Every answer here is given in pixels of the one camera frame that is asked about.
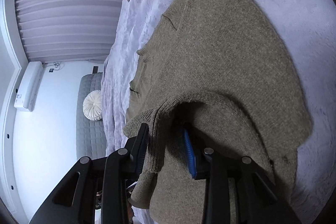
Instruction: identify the olive brown knit sweater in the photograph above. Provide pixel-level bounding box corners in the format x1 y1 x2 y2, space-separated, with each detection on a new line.
123 0 312 223

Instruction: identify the grey quilted headboard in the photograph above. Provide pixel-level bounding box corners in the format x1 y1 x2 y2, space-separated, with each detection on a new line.
76 72 108 160

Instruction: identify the round white pleated cushion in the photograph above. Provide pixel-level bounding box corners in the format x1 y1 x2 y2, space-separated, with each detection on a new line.
83 90 102 121

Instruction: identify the grey pleated curtain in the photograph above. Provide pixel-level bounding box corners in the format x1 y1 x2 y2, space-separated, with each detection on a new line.
15 0 122 63

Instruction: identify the lavender plush bed blanket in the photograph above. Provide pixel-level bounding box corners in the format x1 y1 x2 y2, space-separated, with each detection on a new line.
101 0 335 223

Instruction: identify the white wall air conditioner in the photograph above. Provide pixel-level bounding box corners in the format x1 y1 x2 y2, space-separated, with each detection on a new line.
14 61 43 112

